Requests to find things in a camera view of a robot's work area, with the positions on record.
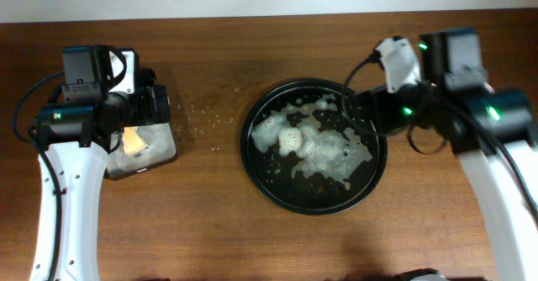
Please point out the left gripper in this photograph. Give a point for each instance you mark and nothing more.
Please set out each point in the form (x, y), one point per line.
(159, 104)

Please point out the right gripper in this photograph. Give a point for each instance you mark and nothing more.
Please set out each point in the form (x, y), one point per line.
(361, 108)

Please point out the yellow sponge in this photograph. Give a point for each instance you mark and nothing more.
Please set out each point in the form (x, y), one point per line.
(133, 143)

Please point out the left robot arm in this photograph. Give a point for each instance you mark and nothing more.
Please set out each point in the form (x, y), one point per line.
(72, 173)

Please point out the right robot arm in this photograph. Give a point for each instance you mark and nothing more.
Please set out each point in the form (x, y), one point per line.
(442, 85)

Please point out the black round tray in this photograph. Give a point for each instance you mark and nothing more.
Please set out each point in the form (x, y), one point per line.
(308, 155)

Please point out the black rectangular soap tray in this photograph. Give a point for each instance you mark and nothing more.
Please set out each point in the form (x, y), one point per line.
(154, 122)

